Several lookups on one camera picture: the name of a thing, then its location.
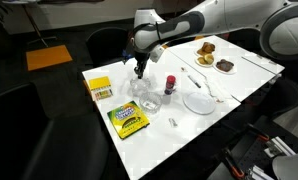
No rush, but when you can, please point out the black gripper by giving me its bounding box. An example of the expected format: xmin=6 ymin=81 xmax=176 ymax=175
xmin=133 ymin=49 xmax=152 ymax=80

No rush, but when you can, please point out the cut glass vessel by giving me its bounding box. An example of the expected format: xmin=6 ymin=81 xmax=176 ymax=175
xmin=138 ymin=91 xmax=163 ymax=114

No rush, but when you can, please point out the red capped purple bottle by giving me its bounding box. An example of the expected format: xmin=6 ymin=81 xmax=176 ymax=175
xmin=164 ymin=74 xmax=177 ymax=96

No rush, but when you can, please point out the crumpled white packet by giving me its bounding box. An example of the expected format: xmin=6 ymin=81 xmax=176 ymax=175
xmin=144 ymin=101 xmax=158 ymax=111

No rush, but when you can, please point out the yellow cardboard box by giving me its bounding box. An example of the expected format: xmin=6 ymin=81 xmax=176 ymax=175
xmin=87 ymin=75 xmax=114 ymax=102

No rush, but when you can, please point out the green yellow crayon box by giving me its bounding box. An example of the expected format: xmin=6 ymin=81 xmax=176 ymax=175
xmin=106 ymin=100 xmax=151 ymax=140

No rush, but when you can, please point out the black marker pen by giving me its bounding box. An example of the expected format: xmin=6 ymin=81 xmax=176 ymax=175
xmin=187 ymin=74 xmax=202 ymax=89

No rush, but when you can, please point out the yellow bun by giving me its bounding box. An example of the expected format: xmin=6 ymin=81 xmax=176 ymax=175
xmin=204 ymin=53 xmax=215 ymax=65
xmin=197 ymin=56 xmax=208 ymax=66

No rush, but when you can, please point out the white plate with buns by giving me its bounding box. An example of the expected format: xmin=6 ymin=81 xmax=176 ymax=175
xmin=194 ymin=56 xmax=216 ymax=68

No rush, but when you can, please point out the yellow pastry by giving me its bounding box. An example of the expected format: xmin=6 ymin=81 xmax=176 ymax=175
xmin=194 ymin=46 xmax=217 ymax=58

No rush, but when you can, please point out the brown muffin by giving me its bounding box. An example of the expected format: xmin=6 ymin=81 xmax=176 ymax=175
xmin=202 ymin=41 xmax=217 ymax=54

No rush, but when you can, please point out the dark brown brownie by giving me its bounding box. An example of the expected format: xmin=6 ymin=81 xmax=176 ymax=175
xmin=215 ymin=58 xmax=235 ymax=73

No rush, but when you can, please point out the white plate with brownie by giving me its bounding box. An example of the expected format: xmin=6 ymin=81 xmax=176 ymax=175
xmin=212 ymin=60 xmax=238 ymax=76

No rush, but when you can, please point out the orange floor mat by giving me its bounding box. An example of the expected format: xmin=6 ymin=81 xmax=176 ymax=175
xmin=25 ymin=44 xmax=74 ymax=72

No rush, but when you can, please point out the large black chair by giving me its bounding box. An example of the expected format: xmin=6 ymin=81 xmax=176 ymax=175
xmin=0 ymin=81 xmax=110 ymax=180

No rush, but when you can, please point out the black floor stand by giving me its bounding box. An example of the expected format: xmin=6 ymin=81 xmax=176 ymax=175
xmin=20 ymin=3 xmax=58 ymax=48

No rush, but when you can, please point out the black perforated board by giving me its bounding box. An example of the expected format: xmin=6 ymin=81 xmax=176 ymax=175
xmin=207 ymin=126 xmax=298 ymax=180

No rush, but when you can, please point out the aluminium profile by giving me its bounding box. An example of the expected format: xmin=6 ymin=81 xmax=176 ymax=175
xmin=263 ymin=135 xmax=297 ymax=158
xmin=247 ymin=164 xmax=273 ymax=180

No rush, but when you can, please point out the grey white cover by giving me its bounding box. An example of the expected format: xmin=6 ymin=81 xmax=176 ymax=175
xmin=272 ymin=151 xmax=298 ymax=180

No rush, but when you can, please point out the orange handled clamp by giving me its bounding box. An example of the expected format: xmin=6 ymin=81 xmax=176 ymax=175
xmin=247 ymin=123 xmax=271 ymax=143
xmin=222 ymin=148 xmax=247 ymax=179

